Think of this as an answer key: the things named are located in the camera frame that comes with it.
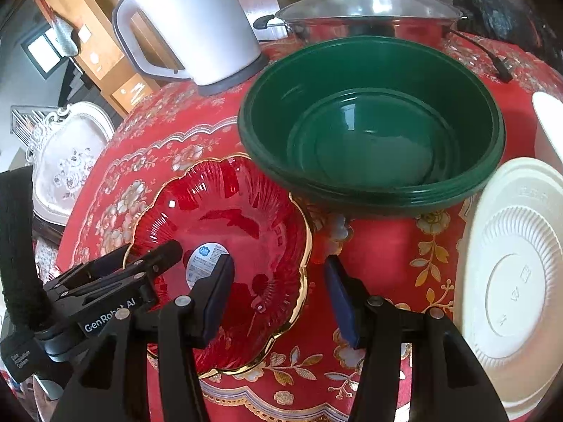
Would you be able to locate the grey hanging cloth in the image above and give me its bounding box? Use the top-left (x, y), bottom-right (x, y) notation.
top-left (48, 9), bottom-right (81, 59)

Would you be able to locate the white ornate chair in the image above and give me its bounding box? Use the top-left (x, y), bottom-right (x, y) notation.
top-left (26, 101), bottom-right (116, 226)

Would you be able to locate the white disposable plate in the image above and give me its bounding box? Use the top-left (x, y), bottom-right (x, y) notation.
top-left (453, 157), bottom-right (563, 420)

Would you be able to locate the black power cable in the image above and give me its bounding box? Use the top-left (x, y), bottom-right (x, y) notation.
top-left (451, 28), bottom-right (514, 83)

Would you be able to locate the red pan with glass lid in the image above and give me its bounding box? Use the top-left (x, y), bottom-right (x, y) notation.
top-left (253, 6), bottom-right (469, 48)

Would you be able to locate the wooden drawer cabinet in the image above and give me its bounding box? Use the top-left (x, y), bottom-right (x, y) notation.
top-left (33, 0), bottom-right (177, 115)

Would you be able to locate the white disposable bowl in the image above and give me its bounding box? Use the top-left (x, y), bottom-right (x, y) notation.
top-left (531, 91), bottom-right (563, 164)

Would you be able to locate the red floral tablecloth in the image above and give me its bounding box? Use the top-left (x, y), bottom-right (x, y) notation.
top-left (57, 26), bottom-right (563, 422)

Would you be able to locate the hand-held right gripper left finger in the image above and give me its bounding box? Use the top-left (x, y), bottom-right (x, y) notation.
top-left (50, 252), bottom-right (236, 422)

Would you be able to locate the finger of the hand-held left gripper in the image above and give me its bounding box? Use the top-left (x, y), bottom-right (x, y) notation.
top-left (56, 245), bottom-right (133, 285)
top-left (43, 241), bottom-right (184, 303)

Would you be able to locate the large green plastic bowl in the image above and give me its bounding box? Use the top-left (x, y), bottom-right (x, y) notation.
top-left (238, 35), bottom-right (506, 219)

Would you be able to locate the white electric kettle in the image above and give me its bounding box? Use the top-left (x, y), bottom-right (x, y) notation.
top-left (112, 0), bottom-right (269, 96)

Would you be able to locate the red glass plate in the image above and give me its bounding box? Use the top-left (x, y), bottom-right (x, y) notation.
top-left (123, 154), bottom-right (314, 377)

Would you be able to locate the black plastic bag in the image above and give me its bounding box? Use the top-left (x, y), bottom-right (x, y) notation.
top-left (453, 0), bottom-right (551, 50)

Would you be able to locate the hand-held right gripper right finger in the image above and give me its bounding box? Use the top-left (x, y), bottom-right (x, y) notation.
top-left (324, 255), bottom-right (511, 422)

